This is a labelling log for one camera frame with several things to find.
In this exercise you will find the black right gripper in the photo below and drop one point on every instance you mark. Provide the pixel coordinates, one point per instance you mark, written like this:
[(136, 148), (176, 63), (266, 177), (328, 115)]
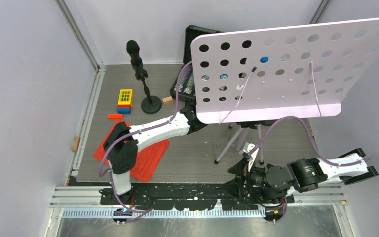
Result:
[(239, 169)]

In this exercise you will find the red sheet music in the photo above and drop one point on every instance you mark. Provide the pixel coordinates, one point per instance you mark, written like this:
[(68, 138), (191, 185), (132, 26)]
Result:
[(146, 161)]

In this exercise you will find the lilac tripod music stand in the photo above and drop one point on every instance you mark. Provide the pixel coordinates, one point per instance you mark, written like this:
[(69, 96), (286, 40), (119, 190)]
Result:
[(310, 71)]

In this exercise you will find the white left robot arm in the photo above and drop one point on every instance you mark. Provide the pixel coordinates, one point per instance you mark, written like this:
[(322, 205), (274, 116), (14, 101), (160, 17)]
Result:
[(124, 142)]

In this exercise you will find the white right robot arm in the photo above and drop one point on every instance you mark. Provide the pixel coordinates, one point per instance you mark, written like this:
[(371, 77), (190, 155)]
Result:
[(309, 174)]

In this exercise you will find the small wooden block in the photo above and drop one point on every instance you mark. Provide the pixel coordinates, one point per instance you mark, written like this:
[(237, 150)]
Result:
[(167, 100)]

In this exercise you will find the black round-base mic stand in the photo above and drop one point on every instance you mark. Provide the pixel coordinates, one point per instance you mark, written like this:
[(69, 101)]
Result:
[(150, 104)]

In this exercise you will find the small blue block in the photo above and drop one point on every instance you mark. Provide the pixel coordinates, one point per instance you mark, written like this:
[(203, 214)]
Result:
[(264, 59)]

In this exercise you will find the blue toy brick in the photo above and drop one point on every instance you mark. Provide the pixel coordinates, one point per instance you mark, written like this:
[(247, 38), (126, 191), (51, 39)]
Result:
[(123, 110)]

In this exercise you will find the red toy brick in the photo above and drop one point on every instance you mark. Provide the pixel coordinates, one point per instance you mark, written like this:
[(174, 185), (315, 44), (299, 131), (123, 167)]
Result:
[(124, 106)]

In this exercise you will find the yellow grid toy brick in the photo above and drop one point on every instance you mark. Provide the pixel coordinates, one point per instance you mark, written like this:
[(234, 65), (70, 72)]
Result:
[(125, 97)]

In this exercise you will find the orange flat toy brick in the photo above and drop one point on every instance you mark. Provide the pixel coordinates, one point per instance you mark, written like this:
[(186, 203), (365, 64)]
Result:
[(115, 116)]

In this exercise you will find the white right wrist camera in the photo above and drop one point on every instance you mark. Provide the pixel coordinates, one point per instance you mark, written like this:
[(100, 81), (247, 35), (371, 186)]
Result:
[(249, 151)]

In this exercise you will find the wooden block on rail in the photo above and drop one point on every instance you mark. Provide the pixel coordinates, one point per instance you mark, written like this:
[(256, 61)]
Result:
[(75, 147)]

